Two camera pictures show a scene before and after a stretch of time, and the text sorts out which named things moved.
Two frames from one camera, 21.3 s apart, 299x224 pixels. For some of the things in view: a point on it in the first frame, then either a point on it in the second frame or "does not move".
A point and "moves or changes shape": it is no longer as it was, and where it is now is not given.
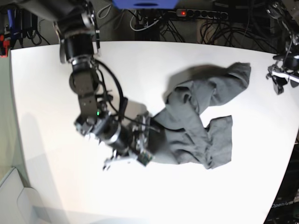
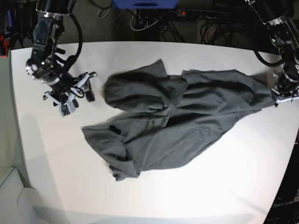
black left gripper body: x=100 y=125 to x=64 y=94
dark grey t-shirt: x=210 y=146 moves or changes shape
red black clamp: x=3 y=46 does not move
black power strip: x=202 y=13 does not move
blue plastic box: x=146 y=4 does not move
